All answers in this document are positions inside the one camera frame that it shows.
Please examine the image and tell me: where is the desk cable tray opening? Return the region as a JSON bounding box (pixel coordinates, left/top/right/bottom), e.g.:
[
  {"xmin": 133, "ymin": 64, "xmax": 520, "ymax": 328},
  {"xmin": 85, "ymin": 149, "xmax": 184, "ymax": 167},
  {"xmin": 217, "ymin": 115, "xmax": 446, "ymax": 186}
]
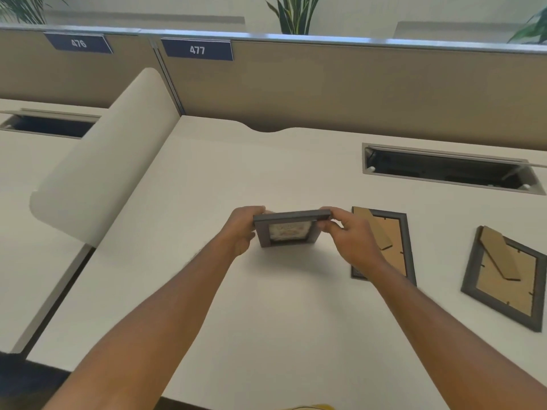
[
  {"xmin": 0, "ymin": 108, "xmax": 101, "ymax": 140},
  {"xmin": 362, "ymin": 142, "xmax": 547, "ymax": 196}
]

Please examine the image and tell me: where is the person's right hand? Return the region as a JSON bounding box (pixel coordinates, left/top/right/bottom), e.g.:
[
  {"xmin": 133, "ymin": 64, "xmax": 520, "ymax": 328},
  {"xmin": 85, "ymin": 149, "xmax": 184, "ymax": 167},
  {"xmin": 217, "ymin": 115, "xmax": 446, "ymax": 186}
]
[{"xmin": 317, "ymin": 207, "xmax": 388, "ymax": 279}]

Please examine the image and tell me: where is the green potted plant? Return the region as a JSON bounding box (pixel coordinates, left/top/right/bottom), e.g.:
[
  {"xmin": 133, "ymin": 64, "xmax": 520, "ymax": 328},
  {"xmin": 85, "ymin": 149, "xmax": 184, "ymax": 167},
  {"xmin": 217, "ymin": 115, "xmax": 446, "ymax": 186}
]
[
  {"xmin": 0, "ymin": 0, "xmax": 68, "ymax": 25},
  {"xmin": 507, "ymin": 6, "xmax": 547, "ymax": 44},
  {"xmin": 265, "ymin": 0, "xmax": 322, "ymax": 36}
]

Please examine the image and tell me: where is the gray picture frame cardboard back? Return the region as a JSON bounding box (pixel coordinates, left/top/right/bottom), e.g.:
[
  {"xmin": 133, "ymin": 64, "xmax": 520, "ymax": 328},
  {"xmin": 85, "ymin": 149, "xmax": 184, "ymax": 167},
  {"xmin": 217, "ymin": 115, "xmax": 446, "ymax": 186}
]
[
  {"xmin": 460, "ymin": 225, "xmax": 547, "ymax": 333},
  {"xmin": 351, "ymin": 206, "xmax": 418, "ymax": 287}
]

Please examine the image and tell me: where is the person's left forearm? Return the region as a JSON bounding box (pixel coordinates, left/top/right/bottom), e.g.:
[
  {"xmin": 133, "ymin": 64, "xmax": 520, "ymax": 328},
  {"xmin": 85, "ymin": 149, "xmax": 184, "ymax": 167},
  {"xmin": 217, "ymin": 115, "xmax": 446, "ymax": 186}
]
[{"xmin": 43, "ymin": 235, "xmax": 238, "ymax": 410}]

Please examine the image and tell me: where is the person's right forearm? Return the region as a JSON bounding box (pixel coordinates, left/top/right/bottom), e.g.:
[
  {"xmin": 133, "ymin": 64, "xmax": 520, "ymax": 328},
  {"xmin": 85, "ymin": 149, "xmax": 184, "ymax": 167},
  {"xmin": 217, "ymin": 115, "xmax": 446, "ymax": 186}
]
[{"xmin": 354, "ymin": 260, "xmax": 547, "ymax": 410}]

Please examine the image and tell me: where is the white curved side partition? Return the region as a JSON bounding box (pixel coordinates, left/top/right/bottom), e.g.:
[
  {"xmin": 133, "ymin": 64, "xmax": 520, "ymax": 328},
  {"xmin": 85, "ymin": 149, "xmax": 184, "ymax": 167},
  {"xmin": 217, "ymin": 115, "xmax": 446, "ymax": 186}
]
[{"xmin": 29, "ymin": 67, "xmax": 183, "ymax": 249}]

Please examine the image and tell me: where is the beige desk divider panel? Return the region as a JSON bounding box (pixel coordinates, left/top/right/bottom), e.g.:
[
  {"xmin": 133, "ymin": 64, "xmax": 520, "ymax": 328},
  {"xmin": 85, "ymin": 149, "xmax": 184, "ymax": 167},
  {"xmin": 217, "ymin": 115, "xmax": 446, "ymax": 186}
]
[
  {"xmin": 0, "ymin": 24, "xmax": 172, "ymax": 110},
  {"xmin": 140, "ymin": 30, "xmax": 547, "ymax": 176}
]

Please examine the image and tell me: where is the person's left hand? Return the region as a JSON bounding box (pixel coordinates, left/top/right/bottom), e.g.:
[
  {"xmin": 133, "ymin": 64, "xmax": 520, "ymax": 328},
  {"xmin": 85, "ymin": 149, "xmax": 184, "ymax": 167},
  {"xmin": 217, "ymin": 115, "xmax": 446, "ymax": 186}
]
[{"xmin": 222, "ymin": 206, "xmax": 267, "ymax": 258}]

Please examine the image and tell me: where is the small gray picture frame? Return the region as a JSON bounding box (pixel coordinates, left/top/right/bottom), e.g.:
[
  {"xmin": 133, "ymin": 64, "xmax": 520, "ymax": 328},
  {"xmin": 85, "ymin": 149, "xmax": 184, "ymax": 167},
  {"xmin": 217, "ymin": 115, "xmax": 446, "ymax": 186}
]
[{"xmin": 253, "ymin": 210, "xmax": 333, "ymax": 248}]

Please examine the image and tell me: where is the blue number label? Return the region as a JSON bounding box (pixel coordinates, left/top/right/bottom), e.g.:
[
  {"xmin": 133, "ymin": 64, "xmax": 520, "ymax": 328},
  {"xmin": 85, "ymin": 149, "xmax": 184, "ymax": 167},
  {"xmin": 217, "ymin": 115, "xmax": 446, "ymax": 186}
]
[
  {"xmin": 43, "ymin": 32, "xmax": 114, "ymax": 55},
  {"xmin": 160, "ymin": 37, "xmax": 235, "ymax": 62}
]

